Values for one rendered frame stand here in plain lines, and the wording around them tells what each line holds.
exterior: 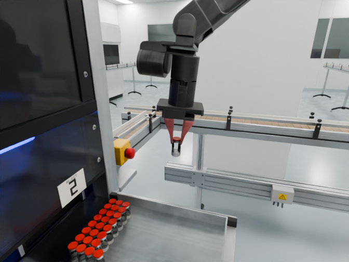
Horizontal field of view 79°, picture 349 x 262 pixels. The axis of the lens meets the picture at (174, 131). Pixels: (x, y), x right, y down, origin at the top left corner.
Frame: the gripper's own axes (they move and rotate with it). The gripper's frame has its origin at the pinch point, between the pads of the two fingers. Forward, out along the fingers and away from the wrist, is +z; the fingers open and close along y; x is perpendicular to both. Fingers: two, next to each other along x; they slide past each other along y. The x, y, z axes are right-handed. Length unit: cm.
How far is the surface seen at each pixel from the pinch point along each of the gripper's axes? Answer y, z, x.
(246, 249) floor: -60, 110, -64
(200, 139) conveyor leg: -16, 35, -81
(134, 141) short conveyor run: 20, 26, -48
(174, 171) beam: -2, 63, -83
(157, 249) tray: 1.8, 25.1, 9.9
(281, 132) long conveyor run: -59, 19, -66
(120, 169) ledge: 21.2, 28.2, -26.7
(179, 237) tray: -3.5, 24.7, 6.0
